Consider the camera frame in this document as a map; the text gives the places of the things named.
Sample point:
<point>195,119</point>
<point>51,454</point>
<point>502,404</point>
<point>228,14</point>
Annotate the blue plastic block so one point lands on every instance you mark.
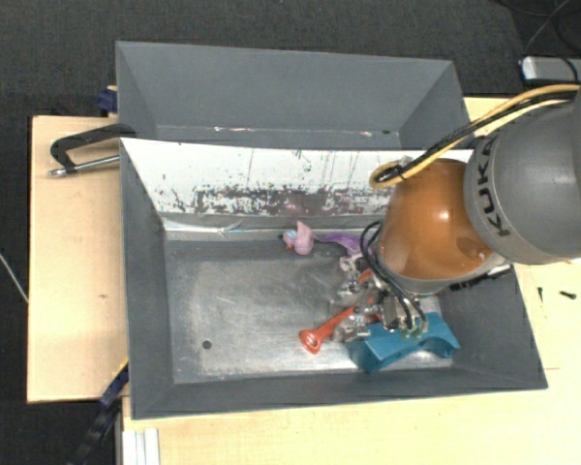
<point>392,351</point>

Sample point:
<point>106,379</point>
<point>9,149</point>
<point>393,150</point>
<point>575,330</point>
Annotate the grey metal bin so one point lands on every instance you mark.
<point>252,303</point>

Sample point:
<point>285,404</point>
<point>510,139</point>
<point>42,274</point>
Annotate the pale wood board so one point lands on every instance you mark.
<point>72,269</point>

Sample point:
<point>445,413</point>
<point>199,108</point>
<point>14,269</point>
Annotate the pink toy animal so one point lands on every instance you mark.
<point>302,241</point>

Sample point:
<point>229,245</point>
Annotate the purple cloth strip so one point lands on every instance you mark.
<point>341,238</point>

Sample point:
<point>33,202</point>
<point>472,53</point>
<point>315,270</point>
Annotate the orange plastic tool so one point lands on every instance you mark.
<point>319,334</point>

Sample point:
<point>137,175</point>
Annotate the small black screw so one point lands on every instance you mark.
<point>568,295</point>

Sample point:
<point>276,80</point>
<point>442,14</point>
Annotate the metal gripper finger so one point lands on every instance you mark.
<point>355,328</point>
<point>351,292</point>

